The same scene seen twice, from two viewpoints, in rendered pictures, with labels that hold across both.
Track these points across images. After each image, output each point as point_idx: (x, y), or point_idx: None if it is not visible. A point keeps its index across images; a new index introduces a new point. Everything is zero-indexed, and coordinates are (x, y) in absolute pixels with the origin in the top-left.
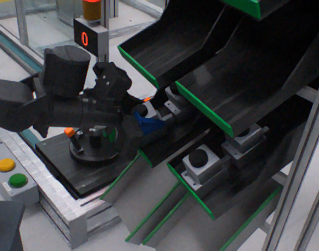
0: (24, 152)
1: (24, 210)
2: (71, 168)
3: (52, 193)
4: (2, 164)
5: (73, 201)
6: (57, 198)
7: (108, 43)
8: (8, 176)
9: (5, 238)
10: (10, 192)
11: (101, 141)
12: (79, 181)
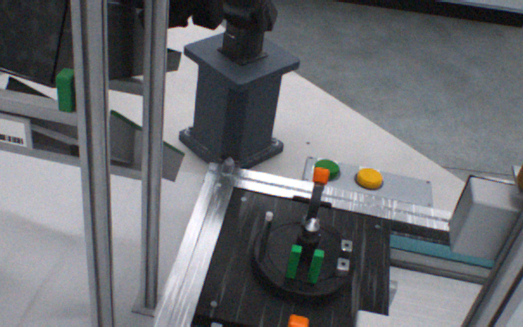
0: (385, 210)
1: (232, 87)
2: (290, 213)
3: (270, 179)
4: (371, 171)
5: (233, 183)
6: (256, 177)
7: (460, 227)
8: (345, 171)
9: (208, 56)
10: (313, 157)
11: (303, 264)
12: (255, 201)
